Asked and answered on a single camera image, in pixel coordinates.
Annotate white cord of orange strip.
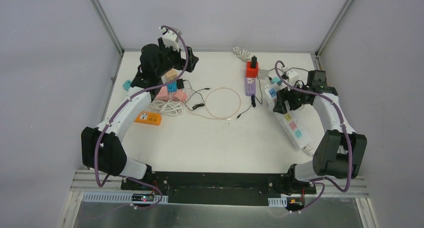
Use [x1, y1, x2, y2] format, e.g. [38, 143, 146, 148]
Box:
[148, 99, 185, 117]

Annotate light pink cube adapter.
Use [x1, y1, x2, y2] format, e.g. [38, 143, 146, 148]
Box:
[155, 86, 170, 102]

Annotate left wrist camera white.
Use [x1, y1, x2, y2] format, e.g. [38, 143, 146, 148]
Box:
[158, 27, 182, 52]

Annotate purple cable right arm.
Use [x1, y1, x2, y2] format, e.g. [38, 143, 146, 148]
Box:
[268, 60, 354, 218]

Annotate white coiled cord at back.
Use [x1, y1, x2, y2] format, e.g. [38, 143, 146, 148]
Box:
[232, 45, 252, 62]

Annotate white cube adapter behind red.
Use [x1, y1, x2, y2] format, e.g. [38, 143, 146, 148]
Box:
[257, 67, 270, 80]

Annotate black mounting base plate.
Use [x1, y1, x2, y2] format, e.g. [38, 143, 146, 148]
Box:
[120, 171, 319, 207]

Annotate long white power strip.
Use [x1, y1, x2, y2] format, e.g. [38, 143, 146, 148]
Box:
[263, 84, 315, 157]

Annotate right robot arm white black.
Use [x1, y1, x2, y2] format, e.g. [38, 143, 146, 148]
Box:
[273, 70, 367, 193]

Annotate beige cube adapter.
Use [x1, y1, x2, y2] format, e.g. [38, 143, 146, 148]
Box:
[165, 69, 178, 82]

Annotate red cube socket adapter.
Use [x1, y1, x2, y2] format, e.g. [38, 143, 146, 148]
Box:
[245, 61, 259, 78]

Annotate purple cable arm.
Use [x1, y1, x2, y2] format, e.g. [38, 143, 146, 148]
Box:
[268, 60, 354, 218]
[93, 25, 190, 210]

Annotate pink cube socket adapter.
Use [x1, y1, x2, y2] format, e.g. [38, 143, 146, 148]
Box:
[172, 90, 187, 102]

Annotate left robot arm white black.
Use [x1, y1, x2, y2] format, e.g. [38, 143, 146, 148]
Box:
[81, 38, 199, 191]

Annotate purple power strip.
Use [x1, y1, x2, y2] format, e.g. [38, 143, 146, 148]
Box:
[244, 77, 256, 97]

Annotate teal power strip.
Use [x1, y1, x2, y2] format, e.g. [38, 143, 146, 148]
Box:
[122, 80, 132, 91]

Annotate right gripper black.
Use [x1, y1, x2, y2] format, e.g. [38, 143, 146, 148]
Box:
[274, 81, 310, 114]

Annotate orange power strip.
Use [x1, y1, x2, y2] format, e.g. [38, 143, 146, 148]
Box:
[134, 111, 162, 126]

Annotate blue plug adapter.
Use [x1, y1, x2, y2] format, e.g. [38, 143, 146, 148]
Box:
[166, 82, 178, 92]

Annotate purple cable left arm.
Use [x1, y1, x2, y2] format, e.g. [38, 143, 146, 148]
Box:
[93, 25, 190, 210]

